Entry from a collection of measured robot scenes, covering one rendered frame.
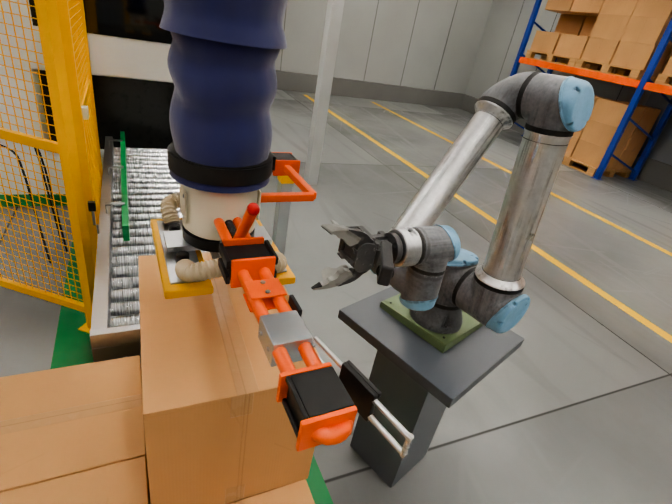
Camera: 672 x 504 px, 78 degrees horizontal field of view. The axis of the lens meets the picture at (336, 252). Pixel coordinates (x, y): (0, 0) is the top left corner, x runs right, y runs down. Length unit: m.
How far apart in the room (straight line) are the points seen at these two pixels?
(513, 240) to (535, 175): 0.19
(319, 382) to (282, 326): 0.12
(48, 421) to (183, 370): 0.60
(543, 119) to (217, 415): 1.02
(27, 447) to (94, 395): 0.20
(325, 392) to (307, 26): 10.37
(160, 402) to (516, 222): 0.98
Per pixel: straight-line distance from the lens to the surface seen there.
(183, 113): 0.90
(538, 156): 1.20
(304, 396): 0.54
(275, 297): 0.72
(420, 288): 1.03
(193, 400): 0.95
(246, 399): 0.97
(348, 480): 2.00
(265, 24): 0.86
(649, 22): 8.79
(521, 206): 1.23
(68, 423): 1.50
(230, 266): 0.78
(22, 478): 1.43
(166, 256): 1.03
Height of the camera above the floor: 1.67
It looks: 29 degrees down
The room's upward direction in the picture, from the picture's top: 11 degrees clockwise
